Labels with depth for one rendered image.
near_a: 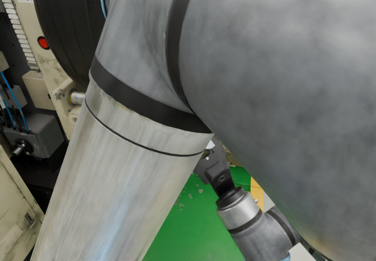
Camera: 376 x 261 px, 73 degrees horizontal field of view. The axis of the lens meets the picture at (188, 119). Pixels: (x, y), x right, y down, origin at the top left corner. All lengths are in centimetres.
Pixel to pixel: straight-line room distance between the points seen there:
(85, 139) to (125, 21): 9
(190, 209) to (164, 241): 24
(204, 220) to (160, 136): 144
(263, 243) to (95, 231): 44
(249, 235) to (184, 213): 104
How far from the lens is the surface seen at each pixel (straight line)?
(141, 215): 22
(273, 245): 62
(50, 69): 103
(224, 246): 154
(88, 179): 21
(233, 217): 59
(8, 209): 139
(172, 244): 153
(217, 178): 51
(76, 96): 92
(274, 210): 65
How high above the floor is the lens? 138
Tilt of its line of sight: 38 degrees down
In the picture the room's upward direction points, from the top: straight up
